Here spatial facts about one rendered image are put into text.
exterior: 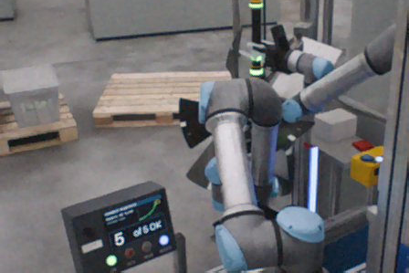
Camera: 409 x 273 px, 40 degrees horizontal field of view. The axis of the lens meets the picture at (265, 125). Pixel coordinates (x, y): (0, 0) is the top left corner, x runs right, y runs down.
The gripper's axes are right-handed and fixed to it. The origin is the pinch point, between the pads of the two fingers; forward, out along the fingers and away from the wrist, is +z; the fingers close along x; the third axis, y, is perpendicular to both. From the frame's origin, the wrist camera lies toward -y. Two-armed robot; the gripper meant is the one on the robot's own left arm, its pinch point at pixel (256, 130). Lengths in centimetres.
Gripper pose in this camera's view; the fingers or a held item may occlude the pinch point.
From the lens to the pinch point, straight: 202.6
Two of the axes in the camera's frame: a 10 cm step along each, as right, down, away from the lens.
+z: 3.1, -3.9, 8.7
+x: 1.0, 9.2, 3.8
